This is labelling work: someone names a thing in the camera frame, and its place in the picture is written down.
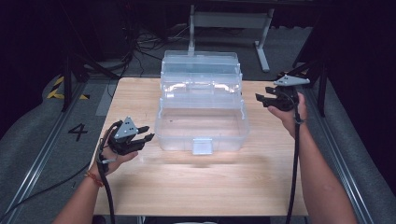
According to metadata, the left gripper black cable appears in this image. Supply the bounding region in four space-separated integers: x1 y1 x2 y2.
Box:
95 119 116 224

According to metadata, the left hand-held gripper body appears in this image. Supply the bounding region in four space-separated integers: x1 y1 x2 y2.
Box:
106 116 142 156

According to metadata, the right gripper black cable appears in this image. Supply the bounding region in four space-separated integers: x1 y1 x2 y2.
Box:
284 90 304 224

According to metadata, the red bracelet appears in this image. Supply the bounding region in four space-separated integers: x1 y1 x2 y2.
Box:
84 171 105 189

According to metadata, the grey metal stand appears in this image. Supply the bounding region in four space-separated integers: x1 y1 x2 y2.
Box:
187 4 276 73

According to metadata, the yellow black floor tape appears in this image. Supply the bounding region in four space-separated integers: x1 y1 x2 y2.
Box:
46 76 92 101

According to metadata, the black floor cable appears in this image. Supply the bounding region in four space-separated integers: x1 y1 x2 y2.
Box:
0 161 92 222

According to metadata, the clear plastic storage box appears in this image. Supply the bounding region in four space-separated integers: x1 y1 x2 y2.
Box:
154 49 250 156

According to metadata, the tangle of black cables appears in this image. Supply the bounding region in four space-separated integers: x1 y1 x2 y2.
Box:
106 27 191 97

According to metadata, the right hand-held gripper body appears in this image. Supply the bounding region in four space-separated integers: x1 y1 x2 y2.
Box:
262 74 311 112

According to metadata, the person's right hand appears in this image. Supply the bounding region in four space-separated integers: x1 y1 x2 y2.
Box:
266 91 309 140

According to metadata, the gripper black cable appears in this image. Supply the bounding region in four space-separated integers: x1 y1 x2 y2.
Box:
95 119 116 224
284 90 304 224

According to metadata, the metal floor rail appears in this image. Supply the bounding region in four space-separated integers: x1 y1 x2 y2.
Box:
303 87 376 224
0 80 92 224

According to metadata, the person's left hand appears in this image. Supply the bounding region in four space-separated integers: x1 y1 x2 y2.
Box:
90 136 139 185

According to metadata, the black tripod stand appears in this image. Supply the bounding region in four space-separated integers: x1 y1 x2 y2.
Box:
292 59 328 118
60 52 120 113

